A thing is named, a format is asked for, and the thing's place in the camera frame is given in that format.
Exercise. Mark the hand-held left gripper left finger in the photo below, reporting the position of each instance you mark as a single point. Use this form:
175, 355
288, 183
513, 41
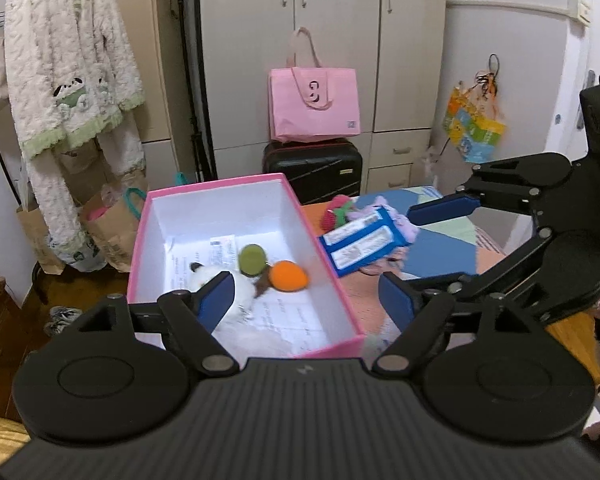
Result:
215, 300

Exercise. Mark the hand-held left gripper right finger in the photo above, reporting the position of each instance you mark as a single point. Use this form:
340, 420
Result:
397, 305

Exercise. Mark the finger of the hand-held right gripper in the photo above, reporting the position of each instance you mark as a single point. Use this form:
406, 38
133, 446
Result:
445, 208
440, 282

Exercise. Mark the white panda plush toy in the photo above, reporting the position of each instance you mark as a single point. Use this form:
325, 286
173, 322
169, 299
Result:
245, 295

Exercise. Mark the green plush ball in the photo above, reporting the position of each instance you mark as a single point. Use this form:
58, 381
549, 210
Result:
252, 259

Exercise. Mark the blue wet wipes packet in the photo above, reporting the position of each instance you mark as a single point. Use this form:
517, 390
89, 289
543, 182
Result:
360, 245

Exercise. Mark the orange plush ball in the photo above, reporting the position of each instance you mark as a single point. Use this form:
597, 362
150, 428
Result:
287, 276

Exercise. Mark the purple plush toy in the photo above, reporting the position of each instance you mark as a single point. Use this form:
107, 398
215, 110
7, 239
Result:
365, 207

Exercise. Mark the pink cardboard box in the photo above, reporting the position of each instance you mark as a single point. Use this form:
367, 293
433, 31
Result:
215, 210

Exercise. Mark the red green plush toy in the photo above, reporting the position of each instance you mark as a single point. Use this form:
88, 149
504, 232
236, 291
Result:
336, 215

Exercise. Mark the patchwork tablecloth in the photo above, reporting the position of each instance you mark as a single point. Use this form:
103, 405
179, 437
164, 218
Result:
445, 255

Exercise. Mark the small translucent plastic bag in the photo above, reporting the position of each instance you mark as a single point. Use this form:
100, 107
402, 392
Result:
431, 160

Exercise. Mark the printed paper sheet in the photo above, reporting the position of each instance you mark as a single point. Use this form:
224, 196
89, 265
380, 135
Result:
290, 315

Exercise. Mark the colourful gift bag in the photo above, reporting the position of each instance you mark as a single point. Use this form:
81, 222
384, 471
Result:
472, 132

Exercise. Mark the black suitcase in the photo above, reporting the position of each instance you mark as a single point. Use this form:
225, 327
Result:
310, 170

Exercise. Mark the grey sneaker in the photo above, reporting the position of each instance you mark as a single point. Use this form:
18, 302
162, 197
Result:
62, 320

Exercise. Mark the pink tote bag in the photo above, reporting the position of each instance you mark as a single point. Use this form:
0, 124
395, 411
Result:
315, 115

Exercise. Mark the white refrigerator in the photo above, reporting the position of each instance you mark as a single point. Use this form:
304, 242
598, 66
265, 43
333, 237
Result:
520, 60

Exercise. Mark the cream fleece pyjama pants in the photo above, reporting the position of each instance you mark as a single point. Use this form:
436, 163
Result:
55, 200

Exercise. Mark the printed brown paper bag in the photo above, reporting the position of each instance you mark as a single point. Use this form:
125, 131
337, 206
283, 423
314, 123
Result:
35, 240

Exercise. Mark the beige wardrobe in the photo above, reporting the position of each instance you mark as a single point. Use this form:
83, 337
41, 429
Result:
340, 35

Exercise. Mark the brown wooden cabinet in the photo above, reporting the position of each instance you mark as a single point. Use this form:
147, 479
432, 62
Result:
5, 350

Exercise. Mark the small white box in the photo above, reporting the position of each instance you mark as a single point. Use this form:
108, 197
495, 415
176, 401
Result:
578, 9

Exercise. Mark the beige tall cabinet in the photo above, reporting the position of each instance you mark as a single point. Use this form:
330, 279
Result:
155, 60

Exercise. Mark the yellow cushion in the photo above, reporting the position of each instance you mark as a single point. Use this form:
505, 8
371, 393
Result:
0, 435

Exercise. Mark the cream fleece pyjama jacket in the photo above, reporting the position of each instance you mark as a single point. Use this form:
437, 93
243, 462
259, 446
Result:
70, 50

